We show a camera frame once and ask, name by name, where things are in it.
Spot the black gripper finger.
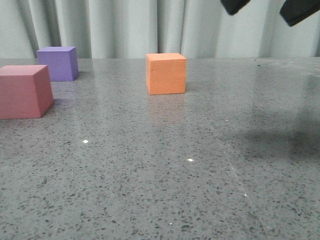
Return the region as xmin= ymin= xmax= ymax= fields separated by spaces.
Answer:
xmin=280 ymin=0 xmax=320 ymax=27
xmin=220 ymin=0 xmax=250 ymax=15

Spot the orange foam cube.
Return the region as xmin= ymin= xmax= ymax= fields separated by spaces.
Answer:
xmin=146 ymin=53 xmax=187 ymax=95

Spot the pink foam cube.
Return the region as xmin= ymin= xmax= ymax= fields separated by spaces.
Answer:
xmin=0 ymin=65 xmax=54 ymax=120

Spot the grey-green curtain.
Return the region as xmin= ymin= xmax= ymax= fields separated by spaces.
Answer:
xmin=0 ymin=0 xmax=320 ymax=59

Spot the purple foam cube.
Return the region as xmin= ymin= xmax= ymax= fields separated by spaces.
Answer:
xmin=36 ymin=46 xmax=79 ymax=82

